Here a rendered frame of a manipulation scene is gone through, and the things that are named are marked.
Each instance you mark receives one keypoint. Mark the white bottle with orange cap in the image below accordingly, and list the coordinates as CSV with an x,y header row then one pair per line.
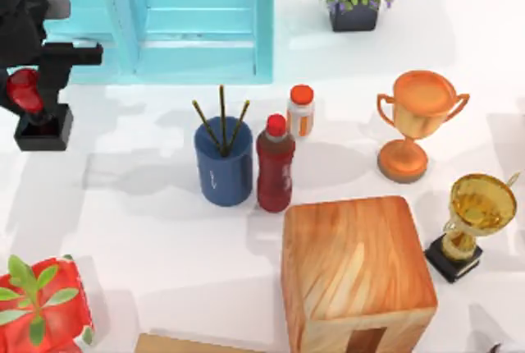
x,y
301,117

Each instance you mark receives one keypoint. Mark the thin brown stick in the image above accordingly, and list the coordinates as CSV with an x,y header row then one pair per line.
x,y
238,121
205,121
222,115

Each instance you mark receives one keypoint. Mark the green plant in red pot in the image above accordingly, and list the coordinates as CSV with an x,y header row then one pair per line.
x,y
45,308

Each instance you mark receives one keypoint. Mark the flat brown board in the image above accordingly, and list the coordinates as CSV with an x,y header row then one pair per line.
x,y
205,345

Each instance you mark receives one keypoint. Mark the red bottle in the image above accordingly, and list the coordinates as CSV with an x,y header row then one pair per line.
x,y
275,168

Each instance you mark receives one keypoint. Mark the wooden block stool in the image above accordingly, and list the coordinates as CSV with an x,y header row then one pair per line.
x,y
352,254

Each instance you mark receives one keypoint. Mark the purple flowers in black pot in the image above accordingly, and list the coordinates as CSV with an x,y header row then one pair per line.
x,y
353,16

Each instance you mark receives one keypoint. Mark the red trophy with black base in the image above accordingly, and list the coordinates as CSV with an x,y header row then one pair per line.
x,y
25,90

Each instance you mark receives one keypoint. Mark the orange trophy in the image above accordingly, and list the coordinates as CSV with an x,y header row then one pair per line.
x,y
414,111

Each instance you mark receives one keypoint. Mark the pale grey rounded box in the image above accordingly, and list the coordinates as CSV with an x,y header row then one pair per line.
x,y
57,5

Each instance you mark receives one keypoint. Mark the light blue rack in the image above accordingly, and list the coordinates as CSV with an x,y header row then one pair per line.
x,y
197,20

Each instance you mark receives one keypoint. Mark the gold trophy with black base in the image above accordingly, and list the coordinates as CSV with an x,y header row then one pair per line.
x,y
480,201

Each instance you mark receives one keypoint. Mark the blue cup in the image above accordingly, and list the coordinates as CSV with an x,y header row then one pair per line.
x,y
223,176

